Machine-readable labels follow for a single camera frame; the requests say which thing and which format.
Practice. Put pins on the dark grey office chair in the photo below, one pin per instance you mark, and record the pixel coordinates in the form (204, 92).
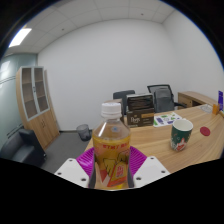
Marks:
(122, 97)

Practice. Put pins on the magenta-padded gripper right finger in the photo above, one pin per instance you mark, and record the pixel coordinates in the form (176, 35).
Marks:
(150, 170)

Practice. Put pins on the rectangular ceiling light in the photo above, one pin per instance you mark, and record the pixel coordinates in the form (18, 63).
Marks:
(20, 37)

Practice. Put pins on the flat round red coaster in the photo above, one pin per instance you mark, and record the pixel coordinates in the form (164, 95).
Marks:
(205, 131)

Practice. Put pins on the black sofa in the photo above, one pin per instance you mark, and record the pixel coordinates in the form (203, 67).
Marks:
(21, 146)

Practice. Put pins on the green and white paper cup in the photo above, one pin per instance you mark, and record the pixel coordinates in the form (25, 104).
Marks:
(181, 135)

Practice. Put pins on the wooden side desk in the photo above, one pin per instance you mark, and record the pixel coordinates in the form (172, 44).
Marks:
(193, 98)

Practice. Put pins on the dark box with stripes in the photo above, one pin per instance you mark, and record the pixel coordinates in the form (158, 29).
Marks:
(140, 101)

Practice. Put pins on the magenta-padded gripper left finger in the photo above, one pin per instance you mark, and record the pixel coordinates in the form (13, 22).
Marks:
(71, 170)

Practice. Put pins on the yellow-labelled drink bottle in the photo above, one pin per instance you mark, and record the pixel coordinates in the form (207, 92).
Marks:
(111, 146)

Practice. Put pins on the tall purple box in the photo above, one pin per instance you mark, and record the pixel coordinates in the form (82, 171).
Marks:
(220, 98)

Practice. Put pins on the black mesh office chair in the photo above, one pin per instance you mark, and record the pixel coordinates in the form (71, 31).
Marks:
(164, 96)

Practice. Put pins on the black mesh waste bin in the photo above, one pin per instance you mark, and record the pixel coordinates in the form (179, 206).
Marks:
(83, 132)

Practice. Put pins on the brown and black carton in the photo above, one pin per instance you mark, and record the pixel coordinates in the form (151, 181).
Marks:
(140, 118)

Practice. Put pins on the wooden cabinet with glass doors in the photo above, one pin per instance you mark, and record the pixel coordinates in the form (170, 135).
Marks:
(35, 103)

